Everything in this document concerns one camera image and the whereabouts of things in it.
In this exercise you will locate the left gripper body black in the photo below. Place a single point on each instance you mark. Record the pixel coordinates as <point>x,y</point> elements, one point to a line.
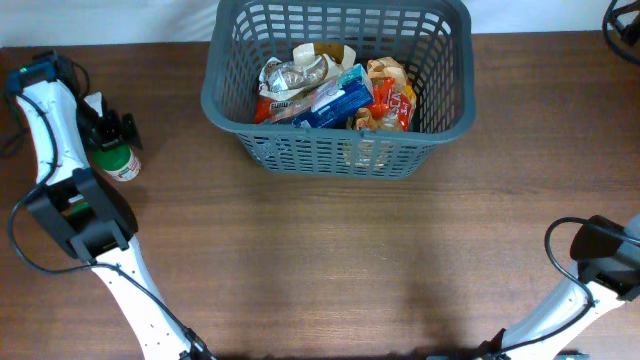
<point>96,127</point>

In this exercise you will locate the green lid jar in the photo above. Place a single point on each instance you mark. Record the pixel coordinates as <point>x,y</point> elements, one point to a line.
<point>78,207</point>
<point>120,163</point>

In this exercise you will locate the orange pasta packet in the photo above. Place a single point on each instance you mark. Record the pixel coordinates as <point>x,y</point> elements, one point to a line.
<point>270,111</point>

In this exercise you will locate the beige snack bag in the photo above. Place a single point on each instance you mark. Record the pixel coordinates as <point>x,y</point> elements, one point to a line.
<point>312,65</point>

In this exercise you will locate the blue white carton box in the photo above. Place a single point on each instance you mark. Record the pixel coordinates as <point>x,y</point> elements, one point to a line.
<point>332,103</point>

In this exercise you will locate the tan orange snack bag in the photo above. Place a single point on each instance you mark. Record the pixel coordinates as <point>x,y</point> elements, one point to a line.
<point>394,98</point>

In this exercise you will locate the grey plastic shopping basket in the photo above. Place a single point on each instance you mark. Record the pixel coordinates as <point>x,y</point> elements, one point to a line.
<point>431,39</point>

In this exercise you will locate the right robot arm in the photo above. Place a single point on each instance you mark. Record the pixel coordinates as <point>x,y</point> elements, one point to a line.
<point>603,276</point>

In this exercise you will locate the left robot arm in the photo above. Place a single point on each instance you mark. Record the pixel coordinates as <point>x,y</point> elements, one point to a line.
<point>103,238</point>

